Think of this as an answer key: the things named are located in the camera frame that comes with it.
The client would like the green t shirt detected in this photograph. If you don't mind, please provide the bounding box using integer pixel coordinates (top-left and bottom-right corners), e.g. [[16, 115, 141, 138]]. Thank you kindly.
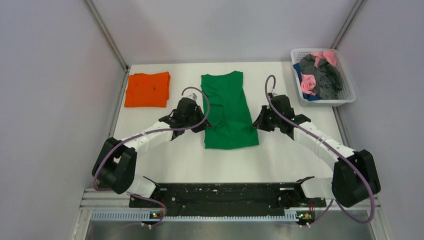
[[201, 71, 259, 150]]

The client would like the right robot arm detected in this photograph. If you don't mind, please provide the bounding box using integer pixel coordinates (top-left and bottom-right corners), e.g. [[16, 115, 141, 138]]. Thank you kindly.
[[252, 93, 381, 208]]

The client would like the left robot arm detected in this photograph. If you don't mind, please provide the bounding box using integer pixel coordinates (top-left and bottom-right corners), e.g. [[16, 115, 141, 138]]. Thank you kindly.
[[92, 96, 212, 207]]

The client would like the blue t shirt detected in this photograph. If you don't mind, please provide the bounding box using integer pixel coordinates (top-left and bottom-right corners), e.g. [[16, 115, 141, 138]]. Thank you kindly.
[[293, 63, 321, 102]]

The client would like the folded orange t shirt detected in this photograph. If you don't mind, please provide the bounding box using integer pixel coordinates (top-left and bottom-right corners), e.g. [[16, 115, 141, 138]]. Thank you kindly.
[[124, 71, 171, 108]]

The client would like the pink t shirt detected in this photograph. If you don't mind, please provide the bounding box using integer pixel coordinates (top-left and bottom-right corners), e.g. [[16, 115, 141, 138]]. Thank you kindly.
[[300, 49, 338, 96]]

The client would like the white plastic laundry basket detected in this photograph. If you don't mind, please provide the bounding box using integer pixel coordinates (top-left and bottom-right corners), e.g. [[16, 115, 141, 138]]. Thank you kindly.
[[290, 48, 357, 107]]

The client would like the dark grey t shirt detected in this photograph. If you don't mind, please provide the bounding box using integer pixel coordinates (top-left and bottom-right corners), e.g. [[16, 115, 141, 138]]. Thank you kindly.
[[299, 53, 344, 100]]

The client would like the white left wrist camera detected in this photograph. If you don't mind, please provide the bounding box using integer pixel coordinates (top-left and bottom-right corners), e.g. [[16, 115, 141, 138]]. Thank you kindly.
[[185, 93, 198, 102]]

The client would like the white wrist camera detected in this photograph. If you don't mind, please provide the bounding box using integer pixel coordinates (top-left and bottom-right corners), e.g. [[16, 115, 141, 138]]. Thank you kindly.
[[185, 93, 198, 102], [267, 91, 278, 99]]

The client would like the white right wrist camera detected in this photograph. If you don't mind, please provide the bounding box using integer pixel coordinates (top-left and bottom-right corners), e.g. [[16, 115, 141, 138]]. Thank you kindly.
[[267, 91, 278, 99]]

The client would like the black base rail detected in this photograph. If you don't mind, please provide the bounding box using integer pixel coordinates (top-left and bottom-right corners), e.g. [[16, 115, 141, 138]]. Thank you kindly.
[[129, 182, 327, 217]]

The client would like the white slotted cable duct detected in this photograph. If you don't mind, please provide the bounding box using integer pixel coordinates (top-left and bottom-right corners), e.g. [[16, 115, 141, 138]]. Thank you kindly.
[[91, 210, 299, 222]]

